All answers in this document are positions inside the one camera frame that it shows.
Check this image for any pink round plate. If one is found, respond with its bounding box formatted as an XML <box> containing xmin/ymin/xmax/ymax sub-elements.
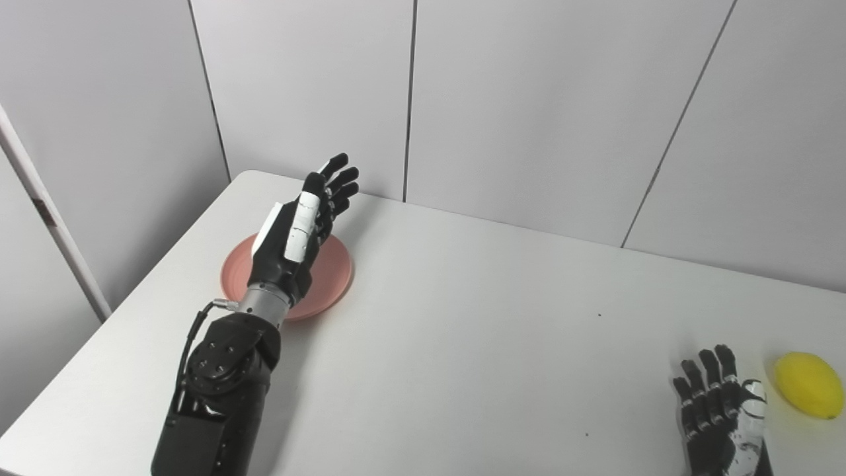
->
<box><xmin>220</xmin><ymin>231</ymin><xmax>354</xmax><ymax>323</ymax></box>

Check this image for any yellow lemon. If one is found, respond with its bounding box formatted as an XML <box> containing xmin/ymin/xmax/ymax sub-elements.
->
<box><xmin>774</xmin><ymin>352</ymin><xmax>846</xmax><ymax>420</ymax></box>

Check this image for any white post with bracket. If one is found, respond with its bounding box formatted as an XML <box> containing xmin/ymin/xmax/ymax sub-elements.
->
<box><xmin>0</xmin><ymin>106</ymin><xmax>112</xmax><ymax>323</ymax></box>

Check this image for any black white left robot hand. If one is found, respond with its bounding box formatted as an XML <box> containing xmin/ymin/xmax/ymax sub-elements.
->
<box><xmin>248</xmin><ymin>153</ymin><xmax>360</xmax><ymax>306</ymax></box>

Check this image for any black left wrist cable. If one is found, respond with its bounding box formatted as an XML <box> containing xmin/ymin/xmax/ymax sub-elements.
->
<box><xmin>173</xmin><ymin>299</ymin><xmax>239</xmax><ymax>411</ymax></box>

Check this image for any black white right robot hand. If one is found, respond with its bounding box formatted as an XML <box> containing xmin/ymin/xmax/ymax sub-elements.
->
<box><xmin>672</xmin><ymin>344</ymin><xmax>774</xmax><ymax>476</ymax></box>

